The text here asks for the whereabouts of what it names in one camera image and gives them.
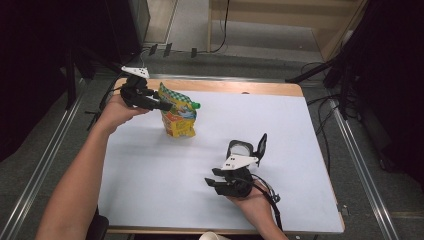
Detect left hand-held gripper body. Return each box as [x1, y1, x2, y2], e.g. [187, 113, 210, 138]
[120, 65, 154, 108]

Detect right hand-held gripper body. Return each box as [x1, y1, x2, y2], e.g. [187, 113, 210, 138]
[215, 153, 259, 198]

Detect yellow green spouted pouch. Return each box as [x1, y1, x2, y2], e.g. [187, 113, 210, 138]
[157, 82, 202, 139]

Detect clear jar with black lid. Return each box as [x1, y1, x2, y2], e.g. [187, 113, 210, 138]
[225, 133, 268, 168]

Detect person's left hand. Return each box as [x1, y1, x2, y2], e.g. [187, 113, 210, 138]
[96, 94, 151, 135]

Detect person's right hand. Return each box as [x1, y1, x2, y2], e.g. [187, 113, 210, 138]
[226, 181, 278, 231]

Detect white paper sheet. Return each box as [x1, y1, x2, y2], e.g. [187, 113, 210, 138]
[97, 90, 345, 234]

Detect black metal stand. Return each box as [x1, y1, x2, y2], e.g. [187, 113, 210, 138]
[64, 43, 134, 111]

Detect black curtain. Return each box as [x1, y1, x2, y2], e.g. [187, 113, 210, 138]
[0, 0, 141, 161]
[346, 0, 424, 191]

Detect dark cloth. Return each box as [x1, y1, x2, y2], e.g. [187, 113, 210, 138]
[86, 206, 110, 240]

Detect black tripod stand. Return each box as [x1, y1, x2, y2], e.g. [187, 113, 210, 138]
[284, 33, 361, 121]

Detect right hand-held gripper black cable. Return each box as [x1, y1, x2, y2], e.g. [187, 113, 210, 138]
[249, 173, 284, 232]

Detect black hanging cable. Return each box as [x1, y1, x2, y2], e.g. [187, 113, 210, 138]
[199, 0, 231, 54]

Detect black floor cables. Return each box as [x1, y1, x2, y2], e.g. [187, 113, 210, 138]
[299, 61, 361, 174]

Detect metal floor rail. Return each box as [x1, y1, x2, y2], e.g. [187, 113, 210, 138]
[0, 78, 88, 240]
[328, 96, 401, 240]

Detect light wooden frame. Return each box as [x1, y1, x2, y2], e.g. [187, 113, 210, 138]
[207, 0, 369, 63]

